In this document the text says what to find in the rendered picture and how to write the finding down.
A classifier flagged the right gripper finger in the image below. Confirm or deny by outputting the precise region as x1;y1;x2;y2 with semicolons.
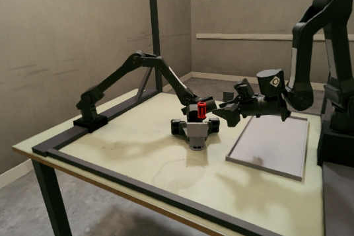
178;122;190;141
205;121;213;140

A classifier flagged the grey cylinder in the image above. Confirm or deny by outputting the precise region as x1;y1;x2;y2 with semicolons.
188;137;206;151

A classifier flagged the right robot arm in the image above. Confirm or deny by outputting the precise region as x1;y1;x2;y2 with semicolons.
76;50;217;123

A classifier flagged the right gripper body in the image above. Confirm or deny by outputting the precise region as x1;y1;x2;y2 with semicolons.
170;117;220;135

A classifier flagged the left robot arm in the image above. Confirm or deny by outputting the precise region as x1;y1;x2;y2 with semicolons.
234;0;354;136

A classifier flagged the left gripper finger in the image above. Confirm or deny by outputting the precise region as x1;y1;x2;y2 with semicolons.
212;107;226;120
219;95;239;108

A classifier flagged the red and black nut driver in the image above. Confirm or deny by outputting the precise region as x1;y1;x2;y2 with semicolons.
197;102;207;123

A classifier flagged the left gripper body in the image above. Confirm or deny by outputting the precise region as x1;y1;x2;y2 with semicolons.
225;95;264;128

